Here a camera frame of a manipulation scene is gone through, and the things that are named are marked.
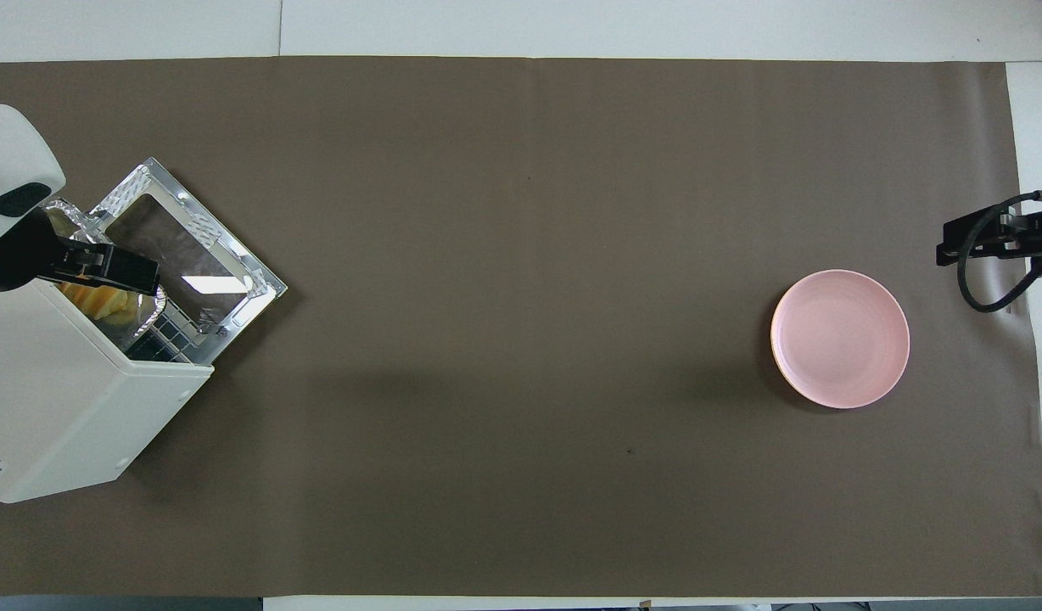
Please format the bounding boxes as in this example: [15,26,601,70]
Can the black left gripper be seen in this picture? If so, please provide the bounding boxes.
[0,212,161,294]

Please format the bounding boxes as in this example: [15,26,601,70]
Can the golden ridged bread roll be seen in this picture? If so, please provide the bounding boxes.
[59,280,144,328]

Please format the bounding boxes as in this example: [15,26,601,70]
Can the aluminium foil tray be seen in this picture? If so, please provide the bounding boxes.
[42,199,167,340]

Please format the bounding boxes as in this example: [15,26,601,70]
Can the silver glass oven door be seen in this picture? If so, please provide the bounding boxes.
[88,158,288,340]

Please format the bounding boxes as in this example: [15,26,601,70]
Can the white toaster oven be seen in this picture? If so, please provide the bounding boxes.
[0,276,215,504]

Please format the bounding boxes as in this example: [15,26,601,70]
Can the pink round plate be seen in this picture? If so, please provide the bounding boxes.
[770,270,910,410]

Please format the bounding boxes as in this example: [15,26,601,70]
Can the brown paper table mat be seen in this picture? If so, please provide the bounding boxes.
[0,56,1042,597]

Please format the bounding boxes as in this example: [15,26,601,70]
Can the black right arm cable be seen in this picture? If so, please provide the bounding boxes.
[957,191,1042,314]

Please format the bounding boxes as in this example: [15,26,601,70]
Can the metal wire oven rack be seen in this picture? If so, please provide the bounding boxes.
[126,293,233,364]

